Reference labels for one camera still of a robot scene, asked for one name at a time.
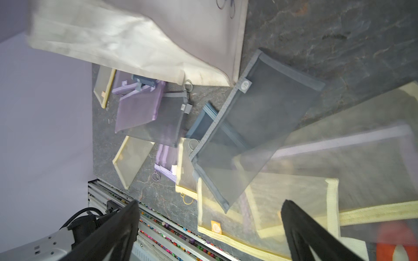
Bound purple mesh pouch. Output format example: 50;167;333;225
264;124;418;210
112;80;166;133

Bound cream canvas tote bag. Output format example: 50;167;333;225
28;1;248;87

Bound grey mesh pouch by bag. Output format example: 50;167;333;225
190;50;326;212

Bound yellow mesh pouch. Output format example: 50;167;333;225
112;136;155;190
93;65;116;109
176;138;339;261

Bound blue grey mesh pouch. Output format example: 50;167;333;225
186;102;250;150

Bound red patterned garden glove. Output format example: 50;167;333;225
376;221;418;261

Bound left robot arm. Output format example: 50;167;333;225
1;207;116;261

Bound dark blue mesh pouch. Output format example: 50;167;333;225
132;75;157;92

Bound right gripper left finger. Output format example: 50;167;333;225
61;201;140;261

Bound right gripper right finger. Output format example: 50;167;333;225
281;200;361;261

